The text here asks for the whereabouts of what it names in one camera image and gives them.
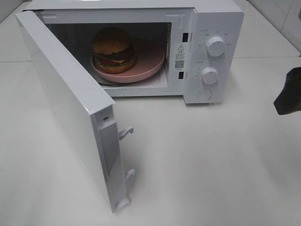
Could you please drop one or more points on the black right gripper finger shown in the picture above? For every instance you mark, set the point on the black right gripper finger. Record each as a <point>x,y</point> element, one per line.
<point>289,100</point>

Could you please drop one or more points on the white upper power knob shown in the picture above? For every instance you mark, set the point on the white upper power knob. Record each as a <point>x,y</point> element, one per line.
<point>215,45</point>

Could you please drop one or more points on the white lower timer knob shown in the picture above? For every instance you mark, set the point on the white lower timer knob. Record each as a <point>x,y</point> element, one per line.
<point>209,75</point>

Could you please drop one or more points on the round white door button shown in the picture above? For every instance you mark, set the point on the round white door button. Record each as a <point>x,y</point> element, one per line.
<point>205,94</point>

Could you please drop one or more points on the white microwave oven body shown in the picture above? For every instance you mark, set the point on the white microwave oven body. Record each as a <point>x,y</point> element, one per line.
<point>180,27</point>

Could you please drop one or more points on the white microwave door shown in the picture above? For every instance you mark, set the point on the white microwave door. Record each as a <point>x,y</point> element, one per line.
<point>82,107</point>

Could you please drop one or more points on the pink round plate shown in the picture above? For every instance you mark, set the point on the pink round plate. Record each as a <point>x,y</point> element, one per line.
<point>150,58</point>

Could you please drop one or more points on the toy hamburger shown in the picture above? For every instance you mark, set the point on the toy hamburger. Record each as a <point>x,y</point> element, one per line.
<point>113,51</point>

